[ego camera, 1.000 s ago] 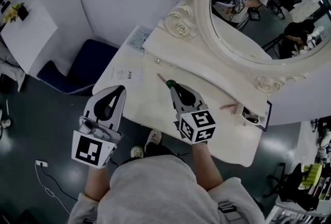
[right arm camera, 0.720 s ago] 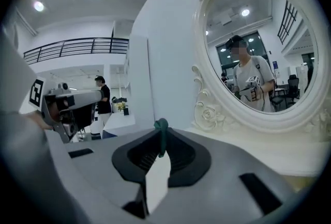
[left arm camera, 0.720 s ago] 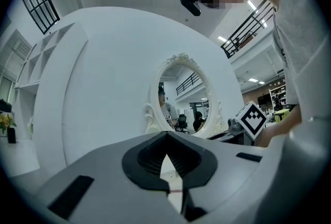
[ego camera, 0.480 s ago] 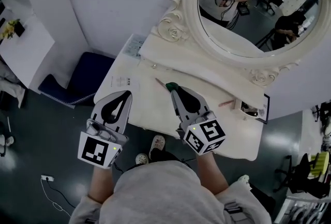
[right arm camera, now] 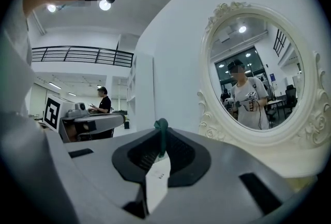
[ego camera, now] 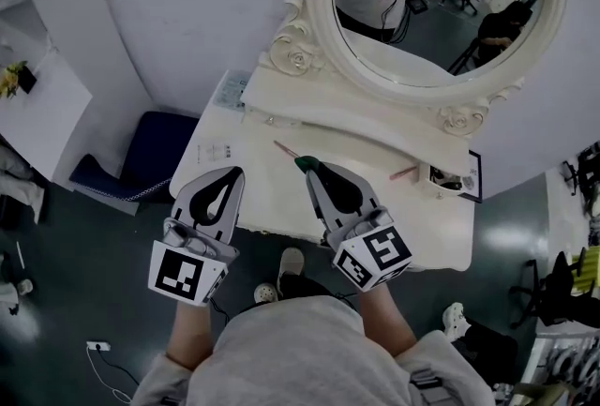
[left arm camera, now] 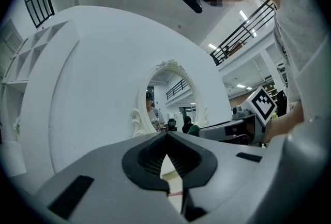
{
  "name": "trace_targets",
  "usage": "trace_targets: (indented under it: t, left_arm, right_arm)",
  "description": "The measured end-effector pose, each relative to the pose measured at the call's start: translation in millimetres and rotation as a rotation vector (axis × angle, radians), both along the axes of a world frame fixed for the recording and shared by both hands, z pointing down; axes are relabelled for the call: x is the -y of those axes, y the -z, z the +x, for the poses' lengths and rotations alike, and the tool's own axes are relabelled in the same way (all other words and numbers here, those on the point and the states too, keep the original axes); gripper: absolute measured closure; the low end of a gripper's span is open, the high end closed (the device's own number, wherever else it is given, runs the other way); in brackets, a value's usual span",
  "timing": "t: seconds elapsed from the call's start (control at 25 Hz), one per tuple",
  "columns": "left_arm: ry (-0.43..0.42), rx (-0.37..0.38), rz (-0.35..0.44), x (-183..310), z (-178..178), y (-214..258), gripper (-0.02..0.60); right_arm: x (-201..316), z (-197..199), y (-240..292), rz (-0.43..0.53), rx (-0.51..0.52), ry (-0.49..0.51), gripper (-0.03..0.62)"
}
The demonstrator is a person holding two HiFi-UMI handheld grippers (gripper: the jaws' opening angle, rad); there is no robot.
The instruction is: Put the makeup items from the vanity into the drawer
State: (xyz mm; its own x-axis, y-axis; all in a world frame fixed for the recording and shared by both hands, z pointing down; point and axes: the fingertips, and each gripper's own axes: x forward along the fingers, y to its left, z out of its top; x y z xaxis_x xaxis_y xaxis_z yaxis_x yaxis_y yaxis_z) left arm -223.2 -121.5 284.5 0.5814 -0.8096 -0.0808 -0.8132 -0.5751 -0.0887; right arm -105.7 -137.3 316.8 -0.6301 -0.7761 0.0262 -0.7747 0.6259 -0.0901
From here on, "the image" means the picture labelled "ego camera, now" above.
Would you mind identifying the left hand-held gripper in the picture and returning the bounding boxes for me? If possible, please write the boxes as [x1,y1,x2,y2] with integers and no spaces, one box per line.
[147,166,246,308]

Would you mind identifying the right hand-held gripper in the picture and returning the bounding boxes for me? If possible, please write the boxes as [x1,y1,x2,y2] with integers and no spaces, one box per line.
[305,163,413,292]

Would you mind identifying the white dressing table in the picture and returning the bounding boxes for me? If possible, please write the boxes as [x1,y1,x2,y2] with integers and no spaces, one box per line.
[169,66,484,273]

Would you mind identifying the person's right forearm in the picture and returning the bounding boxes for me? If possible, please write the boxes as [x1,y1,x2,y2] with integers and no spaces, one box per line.
[358,284,418,358]

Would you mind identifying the person's left forearm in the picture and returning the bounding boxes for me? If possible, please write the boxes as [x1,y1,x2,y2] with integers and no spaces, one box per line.
[164,295,221,371]

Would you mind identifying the white label sheet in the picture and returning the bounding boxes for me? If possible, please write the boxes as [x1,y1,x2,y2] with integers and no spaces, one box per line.
[195,142,235,164]

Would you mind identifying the navy blue upholstered chair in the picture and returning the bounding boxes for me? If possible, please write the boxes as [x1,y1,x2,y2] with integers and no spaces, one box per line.
[68,111,202,203]

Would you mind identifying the white clog shoe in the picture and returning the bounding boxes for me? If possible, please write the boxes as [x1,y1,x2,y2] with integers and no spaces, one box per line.
[253,282,278,306]
[278,247,306,286]

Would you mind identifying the person's black trouser legs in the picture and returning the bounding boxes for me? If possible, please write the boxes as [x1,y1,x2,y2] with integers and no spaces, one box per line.
[276,272,357,302]

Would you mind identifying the white printed paper sheet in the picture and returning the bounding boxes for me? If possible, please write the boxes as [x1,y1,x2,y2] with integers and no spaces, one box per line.
[213,69,254,111]

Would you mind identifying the person's grey shirt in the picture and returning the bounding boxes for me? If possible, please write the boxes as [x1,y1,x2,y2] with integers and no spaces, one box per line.
[130,294,496,406]

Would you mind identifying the white side table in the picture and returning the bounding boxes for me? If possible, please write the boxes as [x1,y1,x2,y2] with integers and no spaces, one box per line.
[0,45,94,183]

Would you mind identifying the black office chair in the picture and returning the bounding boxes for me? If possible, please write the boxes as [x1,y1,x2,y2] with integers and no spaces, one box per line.
[508,248,587,330]

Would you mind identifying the yellow flowers in black pot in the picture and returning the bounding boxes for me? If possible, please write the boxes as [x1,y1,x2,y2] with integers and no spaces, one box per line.
[0,60,38,100]

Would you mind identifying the yellow green chair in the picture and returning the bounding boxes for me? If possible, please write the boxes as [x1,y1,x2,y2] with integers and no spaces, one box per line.
[566,247,600,302]

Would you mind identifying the black cable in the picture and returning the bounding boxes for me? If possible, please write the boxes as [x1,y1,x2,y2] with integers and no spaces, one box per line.
[99,349,142,389]

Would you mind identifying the white cable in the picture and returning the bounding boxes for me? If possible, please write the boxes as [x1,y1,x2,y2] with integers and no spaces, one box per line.
[88,349,133,405]

